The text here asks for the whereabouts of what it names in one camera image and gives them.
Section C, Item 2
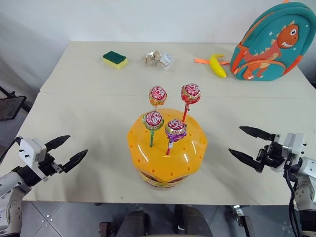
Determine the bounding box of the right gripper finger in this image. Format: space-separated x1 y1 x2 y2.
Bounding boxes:
238 126 277 142
228 148 264 173

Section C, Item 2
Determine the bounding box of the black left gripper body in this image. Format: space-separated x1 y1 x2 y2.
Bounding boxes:
37 153 64 178

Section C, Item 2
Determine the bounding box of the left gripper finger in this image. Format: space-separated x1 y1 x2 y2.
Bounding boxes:
59 149 89 174
45 135 71 152

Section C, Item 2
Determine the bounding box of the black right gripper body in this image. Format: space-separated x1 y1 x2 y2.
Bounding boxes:
256 134 287 171

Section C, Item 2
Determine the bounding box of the orange burger-shaped lollipop holder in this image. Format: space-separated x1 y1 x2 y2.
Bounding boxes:
126 108 209 190

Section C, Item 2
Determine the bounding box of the purple wrapped lollipop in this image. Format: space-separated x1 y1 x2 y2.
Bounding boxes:
164 118 187 156

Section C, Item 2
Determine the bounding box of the red stick lollipop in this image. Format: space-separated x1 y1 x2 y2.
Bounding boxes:
180 83 201 123

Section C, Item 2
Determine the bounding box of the green stick lollipop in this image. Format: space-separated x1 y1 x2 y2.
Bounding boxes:
142 111 165 148

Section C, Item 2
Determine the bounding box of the orange wrapped lollipop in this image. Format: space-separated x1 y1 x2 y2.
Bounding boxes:
148 85 168 111

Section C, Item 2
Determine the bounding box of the black metal stand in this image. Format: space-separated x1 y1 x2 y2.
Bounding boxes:
0 86 32 122

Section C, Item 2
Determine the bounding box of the black metal table leg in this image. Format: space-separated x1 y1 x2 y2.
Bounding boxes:
232 204 253 237

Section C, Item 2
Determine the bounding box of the yellow banana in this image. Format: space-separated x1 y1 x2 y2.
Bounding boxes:
209 54 228 79

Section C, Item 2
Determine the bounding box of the teal dinosaur backpack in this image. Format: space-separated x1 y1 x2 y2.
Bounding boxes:
194 0 314 82

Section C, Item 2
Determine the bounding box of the yellow green sponge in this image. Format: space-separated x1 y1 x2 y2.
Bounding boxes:
102 50 128 71

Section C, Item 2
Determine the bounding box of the clear bag of snacks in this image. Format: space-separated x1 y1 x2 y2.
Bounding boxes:
141 50 174 71

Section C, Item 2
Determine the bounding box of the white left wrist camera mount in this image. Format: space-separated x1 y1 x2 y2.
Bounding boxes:
19 138 48 182

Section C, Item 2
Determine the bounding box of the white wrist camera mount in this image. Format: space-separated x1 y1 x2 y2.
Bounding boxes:
19 138 48 182
282 132 306 161

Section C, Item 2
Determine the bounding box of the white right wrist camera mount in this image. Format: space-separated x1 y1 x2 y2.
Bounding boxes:
282 132 306 161

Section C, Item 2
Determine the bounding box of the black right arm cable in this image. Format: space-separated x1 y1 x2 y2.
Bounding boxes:
283 158 306 237

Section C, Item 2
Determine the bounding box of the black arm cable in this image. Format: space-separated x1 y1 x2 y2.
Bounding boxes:
0 136 22 165
283 158 306 237

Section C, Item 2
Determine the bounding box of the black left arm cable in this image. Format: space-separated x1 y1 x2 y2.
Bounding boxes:
0 136 22 165

